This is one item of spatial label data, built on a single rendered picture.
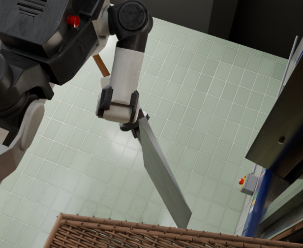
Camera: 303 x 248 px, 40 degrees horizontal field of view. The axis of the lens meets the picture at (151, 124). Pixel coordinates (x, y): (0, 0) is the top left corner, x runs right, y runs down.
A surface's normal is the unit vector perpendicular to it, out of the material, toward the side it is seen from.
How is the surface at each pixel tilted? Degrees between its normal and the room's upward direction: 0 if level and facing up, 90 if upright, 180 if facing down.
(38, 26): 104
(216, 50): 90
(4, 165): 113
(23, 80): 90
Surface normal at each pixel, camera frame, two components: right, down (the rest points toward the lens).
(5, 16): -0.18, -0.18
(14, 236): -0.04, -0.38
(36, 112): 0.93, 0.34
